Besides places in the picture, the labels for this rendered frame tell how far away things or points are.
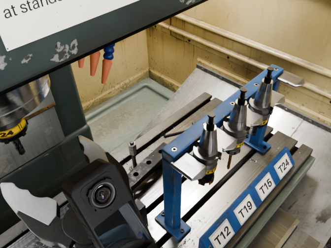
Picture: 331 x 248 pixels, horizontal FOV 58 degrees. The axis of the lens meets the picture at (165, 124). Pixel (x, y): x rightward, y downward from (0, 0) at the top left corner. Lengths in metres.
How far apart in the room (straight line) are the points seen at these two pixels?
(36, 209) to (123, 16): 0.22
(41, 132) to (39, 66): 0.90
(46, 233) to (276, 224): 0.94
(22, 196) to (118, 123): 1.35
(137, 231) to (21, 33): 0.19
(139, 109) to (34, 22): 1.55
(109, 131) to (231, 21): 0.83
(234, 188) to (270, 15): 0.67
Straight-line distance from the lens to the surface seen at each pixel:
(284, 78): 0.94
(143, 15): 0.28
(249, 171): 1.07
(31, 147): 1.15
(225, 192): 1.00
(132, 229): 0.29
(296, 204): 1.26
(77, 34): 0.24
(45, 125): 1.12
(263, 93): 0.77
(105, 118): 1.73
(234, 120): 0.70
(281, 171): 1.05
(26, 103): 0.40
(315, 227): 1.25
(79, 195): 0.25
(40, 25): 0.23
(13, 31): 0.22
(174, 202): 0.79
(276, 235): 1.15
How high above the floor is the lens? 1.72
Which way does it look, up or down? 43 degrees down
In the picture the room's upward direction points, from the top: 2 degrees counter-clockwise
